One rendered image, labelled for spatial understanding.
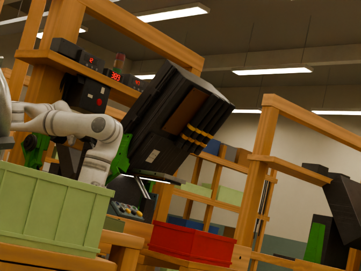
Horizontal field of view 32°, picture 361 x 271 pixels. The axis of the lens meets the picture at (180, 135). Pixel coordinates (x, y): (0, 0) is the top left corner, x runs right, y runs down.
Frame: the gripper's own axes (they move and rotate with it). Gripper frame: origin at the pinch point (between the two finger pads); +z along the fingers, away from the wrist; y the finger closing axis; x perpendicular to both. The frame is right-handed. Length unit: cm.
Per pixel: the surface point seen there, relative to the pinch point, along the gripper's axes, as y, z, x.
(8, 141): -91, -101, -29
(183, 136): -3.7, 20.1, -31.9
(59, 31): 48, -31, -10
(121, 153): -7.7, 3.0, -7.1
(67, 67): 28.9, -25.8, -7.0
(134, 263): -83, -24, -13
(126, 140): -2.5, 3.0, -11.2
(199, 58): 84, 62, -46
